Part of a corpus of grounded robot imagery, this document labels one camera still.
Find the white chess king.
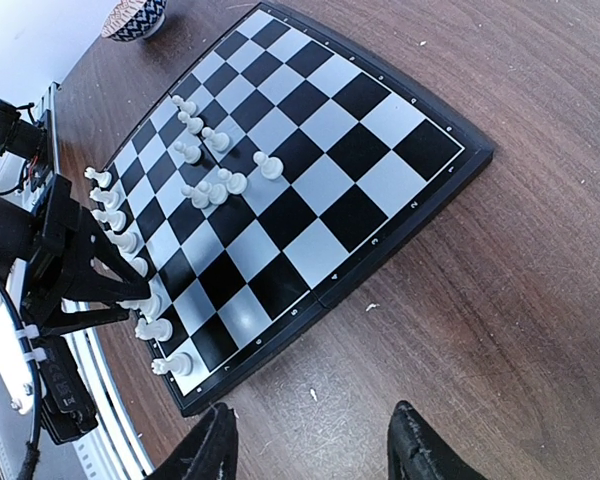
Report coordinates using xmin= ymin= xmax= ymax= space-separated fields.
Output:
xmin=129 ymin=256 xmax=149 ymax=278

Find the white chess queen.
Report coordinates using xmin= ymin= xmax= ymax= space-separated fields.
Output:
xmin=105 ymin=230 xmax=139 ymax=254

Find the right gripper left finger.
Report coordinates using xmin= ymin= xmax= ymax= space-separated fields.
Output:
xmin=152 ymin=402 xmax=238 ymax=480

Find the white chess bishop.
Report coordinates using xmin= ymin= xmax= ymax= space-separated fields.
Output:
xmin=117 ymin=293 xmax=162 ymax=320
xmin=91 ymin=210 xmax=127 ymax=231

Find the black grey chessboard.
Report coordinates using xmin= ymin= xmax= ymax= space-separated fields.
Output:
xmin=107 ymin=3 xmax=494 ymax=416

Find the white chess knight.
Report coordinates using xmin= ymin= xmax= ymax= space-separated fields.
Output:
xmin=135 ymin=317 xmax=173 ymax=342
xmin=151 ymin=352 xmax=194 ymax=376

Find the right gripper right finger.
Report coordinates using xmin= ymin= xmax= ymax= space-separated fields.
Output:
xmin=387 ymin=400 xmax=485 ymax=480

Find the red patterned bowl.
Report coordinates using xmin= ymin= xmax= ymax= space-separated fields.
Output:
xmin=101 ymin=0 xmax=167 ymax=42

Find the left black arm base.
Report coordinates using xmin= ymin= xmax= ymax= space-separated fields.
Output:
xmin=0 ymin=99 xmax=55 ymax=196

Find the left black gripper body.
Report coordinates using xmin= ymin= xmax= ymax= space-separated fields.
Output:
xmin=21 ymin=174 xmax=150 ymax=335

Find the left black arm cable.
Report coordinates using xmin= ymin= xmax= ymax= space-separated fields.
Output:
xmin=0 ymin=279 xmax=49 ymax=480

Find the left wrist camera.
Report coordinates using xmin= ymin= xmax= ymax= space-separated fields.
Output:
xmin=33 ymin=336 xmax=98 ymax=445

